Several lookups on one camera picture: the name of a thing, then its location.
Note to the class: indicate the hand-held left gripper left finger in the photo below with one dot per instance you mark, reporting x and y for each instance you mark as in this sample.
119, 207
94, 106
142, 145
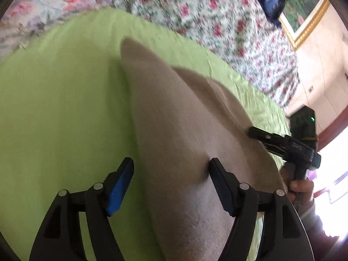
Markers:
119, 187

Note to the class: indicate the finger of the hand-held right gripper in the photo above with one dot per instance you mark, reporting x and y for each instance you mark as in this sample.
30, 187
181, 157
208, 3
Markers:
258, 132
276, 146

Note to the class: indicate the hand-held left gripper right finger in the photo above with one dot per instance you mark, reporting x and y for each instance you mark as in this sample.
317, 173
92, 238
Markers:
223, 187

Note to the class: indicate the beige knit sweater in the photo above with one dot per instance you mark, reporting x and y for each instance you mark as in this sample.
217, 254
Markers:
179, 130

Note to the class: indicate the person's right forearm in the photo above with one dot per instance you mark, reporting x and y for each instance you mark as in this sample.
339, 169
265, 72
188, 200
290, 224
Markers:
312, 217

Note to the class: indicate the person's right hand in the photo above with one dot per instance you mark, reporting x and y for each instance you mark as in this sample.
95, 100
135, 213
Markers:
304, 189

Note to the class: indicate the green bed sheet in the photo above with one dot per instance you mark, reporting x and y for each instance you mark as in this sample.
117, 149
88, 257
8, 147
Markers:
68, 100

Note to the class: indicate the white red-flower quilt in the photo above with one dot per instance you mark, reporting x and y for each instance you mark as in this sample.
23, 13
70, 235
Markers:
217, 27

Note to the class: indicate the gold-framed landscape painting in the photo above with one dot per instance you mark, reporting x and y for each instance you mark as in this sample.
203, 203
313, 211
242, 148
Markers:
301, 8

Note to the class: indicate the pastel floral pillow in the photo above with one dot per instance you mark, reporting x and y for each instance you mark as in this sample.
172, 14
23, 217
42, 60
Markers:
46, 8

